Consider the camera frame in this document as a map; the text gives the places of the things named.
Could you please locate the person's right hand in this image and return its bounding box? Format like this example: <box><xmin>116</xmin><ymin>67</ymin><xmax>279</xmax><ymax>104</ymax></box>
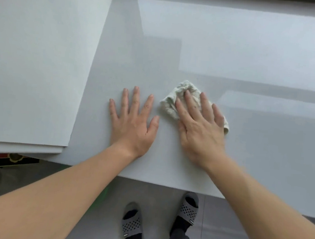
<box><xmin>169</xmin><ymin>89</ymin><xmax>233</xmax><ymax>171</ymax></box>

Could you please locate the person's left hand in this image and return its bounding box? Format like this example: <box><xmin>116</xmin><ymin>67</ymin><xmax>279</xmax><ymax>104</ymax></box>
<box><xmin>104</xmin><ymin>84</ymin><xmax>163</xmax><ymax>160</ymax></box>

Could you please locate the white cleaning cloth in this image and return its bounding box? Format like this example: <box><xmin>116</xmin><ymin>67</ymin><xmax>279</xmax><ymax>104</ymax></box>
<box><xmin>157</xmin><ymin>78</ymin><xmax>234</xmax><ymax>136</ymax></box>

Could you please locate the person's right forearm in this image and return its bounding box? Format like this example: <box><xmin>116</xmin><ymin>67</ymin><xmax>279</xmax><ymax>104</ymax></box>
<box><xmin>198</xmin><ymin>152</ymin><xmax>315</xmax><ymax>239</ymax></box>

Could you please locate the person's left forearm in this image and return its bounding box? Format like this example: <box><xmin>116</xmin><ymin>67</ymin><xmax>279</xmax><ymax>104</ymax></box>
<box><xmin>0</xmin><ymin>134</ymin><xmax>140</xmax><ymax>239</ymax></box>

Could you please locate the green plastic basin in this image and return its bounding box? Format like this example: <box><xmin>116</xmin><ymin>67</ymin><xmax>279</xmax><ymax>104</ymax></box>
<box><xmin>88</xmin><ymin>182</ymin><xmax>114</xmax><ymax>216</ymax></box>

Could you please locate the grey perforated right slipper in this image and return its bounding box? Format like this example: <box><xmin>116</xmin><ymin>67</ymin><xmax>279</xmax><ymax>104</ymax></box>
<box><xmin>170</xmin><ymin>190</ymin><xmax>201</xmax><ymax>237</ymax></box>

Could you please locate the grey perforated slipper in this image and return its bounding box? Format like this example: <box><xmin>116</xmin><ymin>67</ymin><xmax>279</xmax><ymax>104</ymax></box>
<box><xmin>170</xmin><ymin>190</ymin><xmax>201</xmax><ymax>237</ymax></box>
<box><xmin>120</xmin><ymin>201</ymin><xmax>148</xmax><ymax>239</ymax></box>

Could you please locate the grey perforated left slipper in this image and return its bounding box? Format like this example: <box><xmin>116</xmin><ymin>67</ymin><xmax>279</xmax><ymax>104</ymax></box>
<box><xmin>120</xmin><ymin>201</ymin><xmax>148</xmax><ymax>239</ymax></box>

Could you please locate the black yellow-edged box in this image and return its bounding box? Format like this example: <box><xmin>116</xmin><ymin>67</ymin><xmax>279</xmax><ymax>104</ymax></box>
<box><xmin>0</xmin><ymin>152</ymin><xmax>41</xmax><ymax>173</ymax></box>

